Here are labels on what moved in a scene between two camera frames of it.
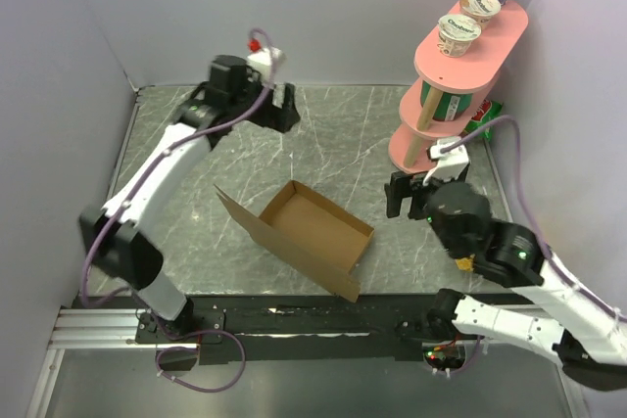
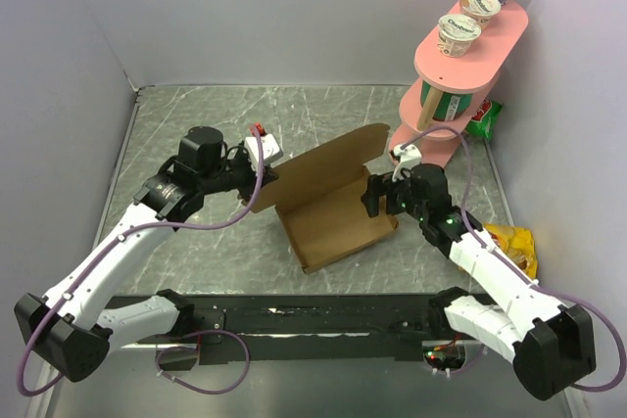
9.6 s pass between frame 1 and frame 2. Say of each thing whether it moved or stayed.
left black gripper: moved
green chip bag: stayed
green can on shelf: stayed
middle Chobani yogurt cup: stayed
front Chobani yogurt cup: stayed
